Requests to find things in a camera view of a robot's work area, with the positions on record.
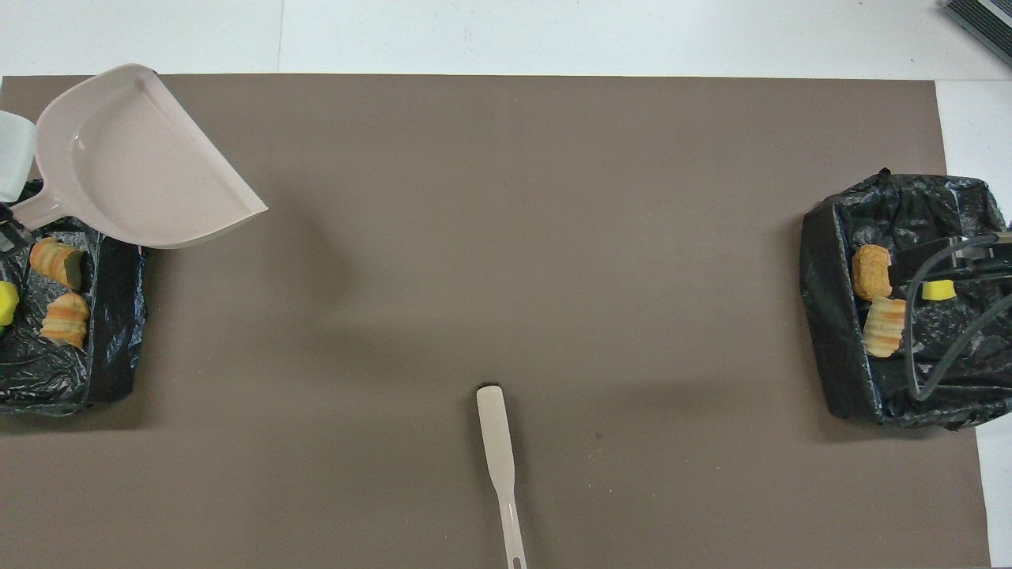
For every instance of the yellow sponge piece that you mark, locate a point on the yellow sponge piece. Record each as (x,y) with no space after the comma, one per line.
(6,303)
(939,291)

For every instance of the beige bread chunk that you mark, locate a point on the beige bread chunk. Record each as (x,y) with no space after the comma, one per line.
(54,261)
(885,325)

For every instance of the brown textured cylinder piece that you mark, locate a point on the brown textured cylinder piece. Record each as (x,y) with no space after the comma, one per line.
(871,272)

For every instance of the orange striped croissant piece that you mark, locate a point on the orange striped croissant piece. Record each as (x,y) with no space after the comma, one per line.
(67,318)

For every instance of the beige plastic dustpan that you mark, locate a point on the beige plastic dustpan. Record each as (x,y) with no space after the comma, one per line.
(134,174)

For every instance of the beige hand brush black bristles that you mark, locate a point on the beige hand brush black bristles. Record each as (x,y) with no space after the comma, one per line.
(496,435)

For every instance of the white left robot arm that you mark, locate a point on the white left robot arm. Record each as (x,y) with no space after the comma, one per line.
(14,154)

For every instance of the black bag lined bin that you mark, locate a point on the black bag lined bin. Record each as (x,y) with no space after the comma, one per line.
(854,371)
(111,332)

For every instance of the dark ribbed grille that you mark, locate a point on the dark ribbed grille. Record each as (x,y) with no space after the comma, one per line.
(984,20)

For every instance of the brown table mat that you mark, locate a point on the brown table mat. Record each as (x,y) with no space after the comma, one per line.
(553,237)

